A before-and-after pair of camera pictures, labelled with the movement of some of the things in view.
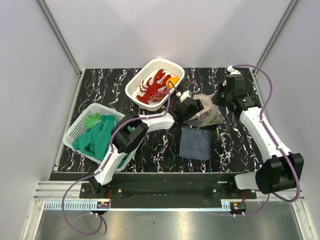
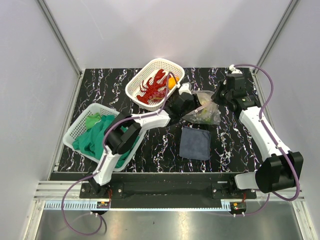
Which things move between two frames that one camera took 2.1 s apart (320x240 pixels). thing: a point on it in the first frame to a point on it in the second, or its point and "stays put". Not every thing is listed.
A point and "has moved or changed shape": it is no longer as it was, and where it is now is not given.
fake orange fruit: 174,80 stays put
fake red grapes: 158,96 stays put
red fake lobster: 152,86 stays put
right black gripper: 216,100 stays put
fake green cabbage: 213,120 to 206,115
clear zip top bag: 210,115 has moved or changed shape
